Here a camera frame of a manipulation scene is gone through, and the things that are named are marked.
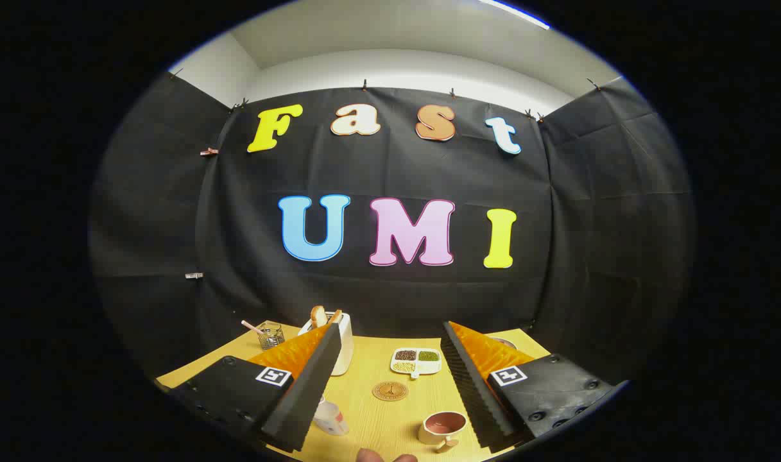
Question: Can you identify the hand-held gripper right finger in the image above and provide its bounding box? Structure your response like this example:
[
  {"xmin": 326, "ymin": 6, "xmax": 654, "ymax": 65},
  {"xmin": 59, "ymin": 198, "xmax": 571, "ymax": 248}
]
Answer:
[{"xmin": 440, "ymin": 321, "xmax": 630, "ymax": 450}]

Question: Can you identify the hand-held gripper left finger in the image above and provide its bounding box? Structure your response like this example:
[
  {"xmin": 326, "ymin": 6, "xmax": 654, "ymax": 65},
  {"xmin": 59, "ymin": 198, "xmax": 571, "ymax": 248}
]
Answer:
[{"xmin": 169, "ymin": 323, "xmax": 343, "ymax": 454}]

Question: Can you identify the clear plastic juice bottle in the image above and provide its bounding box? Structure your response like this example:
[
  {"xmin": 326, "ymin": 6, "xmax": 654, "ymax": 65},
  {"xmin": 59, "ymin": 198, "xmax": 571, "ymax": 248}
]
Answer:
[{"xmin": 312, "ymin": 396, "xmax": 350, "ymax": 437}]

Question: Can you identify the cream cup with wooden handle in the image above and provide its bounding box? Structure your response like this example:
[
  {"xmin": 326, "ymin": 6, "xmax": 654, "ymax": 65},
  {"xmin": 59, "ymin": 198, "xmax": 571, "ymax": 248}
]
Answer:
[{"xmin": 418, "ymin": 411, "xmax": 468, "ymax": 454}]

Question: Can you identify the round brown coaster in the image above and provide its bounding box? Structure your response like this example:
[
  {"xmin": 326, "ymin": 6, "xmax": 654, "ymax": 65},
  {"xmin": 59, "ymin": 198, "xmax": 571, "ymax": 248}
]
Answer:
[{"xmin": 372, "ymin": 381, "xmax": 409, "ymax": 402}]

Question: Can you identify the white toaster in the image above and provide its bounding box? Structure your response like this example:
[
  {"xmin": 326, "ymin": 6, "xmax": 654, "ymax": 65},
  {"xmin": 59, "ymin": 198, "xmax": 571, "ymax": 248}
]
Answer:
[{"xmin": 298, "ymin": 312, "xmax": 354, "ymax": 377}]

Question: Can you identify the white divided grain dish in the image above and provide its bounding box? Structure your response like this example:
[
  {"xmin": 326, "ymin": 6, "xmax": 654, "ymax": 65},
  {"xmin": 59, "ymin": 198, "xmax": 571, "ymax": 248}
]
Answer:
[{"xmin": 390, "ymin": 347, "xmax": 442, "ymax": 379}]

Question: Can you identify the wooden table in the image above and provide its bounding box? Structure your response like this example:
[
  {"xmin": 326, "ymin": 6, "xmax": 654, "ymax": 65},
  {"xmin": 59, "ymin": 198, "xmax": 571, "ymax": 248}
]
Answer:
[{"xmin": 156, "ymin": 320, "xmax": 551, "ymax": 462}]

